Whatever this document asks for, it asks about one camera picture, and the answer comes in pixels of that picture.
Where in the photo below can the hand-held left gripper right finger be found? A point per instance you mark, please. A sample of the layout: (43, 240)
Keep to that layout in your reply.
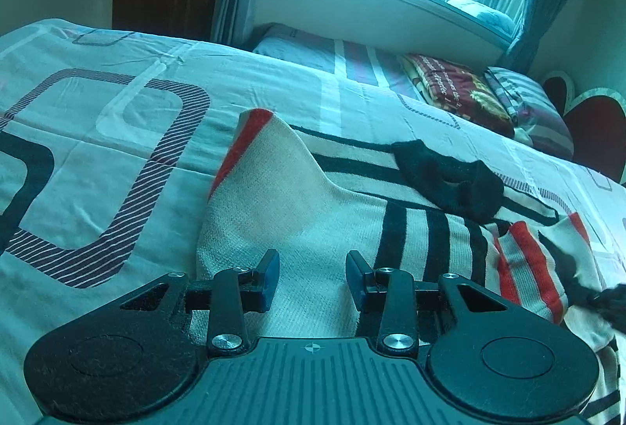
(354, 281)

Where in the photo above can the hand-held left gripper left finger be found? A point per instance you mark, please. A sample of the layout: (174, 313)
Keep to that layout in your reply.
(270, 281)

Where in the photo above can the striped knit sweater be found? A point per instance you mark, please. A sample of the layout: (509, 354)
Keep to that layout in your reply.
(293, 210)

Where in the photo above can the black sock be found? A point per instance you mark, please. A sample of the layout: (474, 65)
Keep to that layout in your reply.
(440, 180)

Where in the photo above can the patterned bed sheet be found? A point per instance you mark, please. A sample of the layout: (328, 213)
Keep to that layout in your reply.
(98, 190)

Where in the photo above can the dark red patterned pillow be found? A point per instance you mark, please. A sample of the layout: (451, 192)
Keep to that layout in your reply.
(455, 92)

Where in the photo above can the striped mattress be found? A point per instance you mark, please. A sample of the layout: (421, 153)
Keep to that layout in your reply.
(303, 53)

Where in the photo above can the striped pillow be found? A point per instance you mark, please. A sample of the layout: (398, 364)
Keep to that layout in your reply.
(533, 107)

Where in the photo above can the dark cloth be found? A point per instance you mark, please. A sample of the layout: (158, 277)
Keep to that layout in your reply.
(611, 305)

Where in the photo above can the red scalloped headboard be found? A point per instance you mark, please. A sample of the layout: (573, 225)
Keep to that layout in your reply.
(596, 131)

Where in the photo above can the blue cushion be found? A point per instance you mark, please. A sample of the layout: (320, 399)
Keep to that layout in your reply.
(484, 14)

